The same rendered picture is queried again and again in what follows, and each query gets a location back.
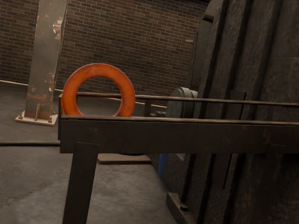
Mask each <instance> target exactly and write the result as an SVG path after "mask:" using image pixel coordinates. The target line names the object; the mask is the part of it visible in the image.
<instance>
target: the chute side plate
mask: <svg viewBox="0 0 299 224"><path fill-rule="evenodd" d="M76 142H83V143H91V144H99V145H100V146H99V151H98V153H267V149H268V145H269V144H276V145H283V146H286V147H285V151H284V153H299V126H277V125H244V124H197V123H165V122H133V121H101V120H61V131H60V153H74V150H75V144H76Z"/></svg>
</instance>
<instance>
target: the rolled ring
mask: <svg viewBox="0 0 299 224"><path fill-rule="evenodd" d="M96 76H102V77H107V78H109V79H111V80H112V81H114V82H115V83H116V84H117V86H118V87H119V89H120V91H121V105H120V107H119V110H118V111H117V112H116V113H115V114H114V115H113V116H115V117H131V115H132V113H133V110H134V106H135V92H134V88H133V85H132V83H131V81H130V80H129V78H128V77H127V75H126V74H125V73H124V72H122V71H121V70H120V69H118V68H116V67H114V66H112V65H109V64H103V63H94V64H88V65H85V66H83V67H81V68H79V69H78V70H76V71H75V72H74V73H73V74H72V75H71V76H70V77H69V78H68V80H67V82H66V84H65V86H64V89H63V93H62V105H63V109H64V112H65V114H66V115H74V116H83V114H82V113H81V112H80V110H79V109H78V107H77V103H76V94H77V91H78V89H79V87H80V86H81V84H82V83H83V82H85V81H86V80H87V79H89V78H92V77H96Z"/></svg>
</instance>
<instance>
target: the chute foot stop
mask: <svg viewBox="0 0 299 224"><path fill-rule="evenodd" d="M62 110H63V105H62V94H60V96H59V107H58V140H60V131H61V115H62Z"/></svg>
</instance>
